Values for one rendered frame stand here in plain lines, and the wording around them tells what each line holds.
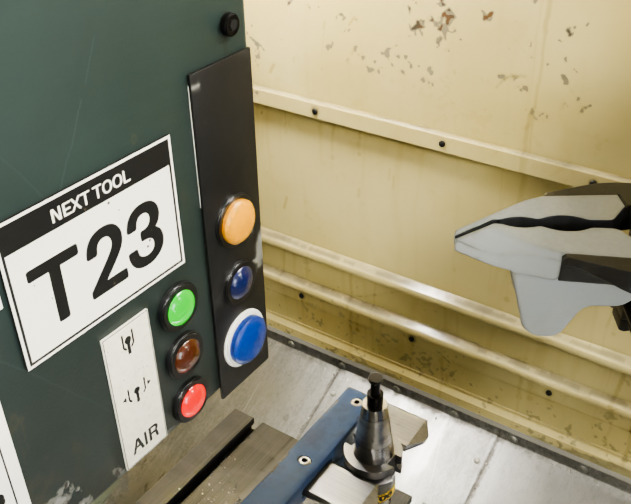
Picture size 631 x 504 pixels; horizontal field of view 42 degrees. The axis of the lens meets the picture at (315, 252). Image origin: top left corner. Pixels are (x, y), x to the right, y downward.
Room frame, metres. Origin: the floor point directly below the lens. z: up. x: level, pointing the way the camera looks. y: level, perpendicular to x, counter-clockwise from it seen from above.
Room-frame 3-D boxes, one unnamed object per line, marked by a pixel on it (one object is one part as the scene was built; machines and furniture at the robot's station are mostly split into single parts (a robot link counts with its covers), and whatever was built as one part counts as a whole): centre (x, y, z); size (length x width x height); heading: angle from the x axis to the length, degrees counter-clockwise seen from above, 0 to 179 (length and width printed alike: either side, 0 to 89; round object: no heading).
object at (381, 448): (0.61, -0.06, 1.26); 0.04 x 0.04 x 0.07
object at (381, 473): (0.61, -0.06, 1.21); 0.06 x 0.06 x 0.03
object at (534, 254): (0.34, -0.12, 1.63); 0.09 x 0.03 x 0.06; 85
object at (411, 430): (0.65, -0.09, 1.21); 0.07 x 0.05 x 0.01; 55
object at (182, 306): (0.33, 0.07, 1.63); 0.02 x 0.01 x 0.02; 145
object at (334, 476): (0.56, -0.03, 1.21); 0.07 x 0.05 x 0.01; 55
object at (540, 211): (0.37, -0.12, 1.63); 0.09 x 0.03 x 0.06; 85
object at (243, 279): (0.37, 0.04, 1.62); 0.02 x 0.01 x 0.02; 145
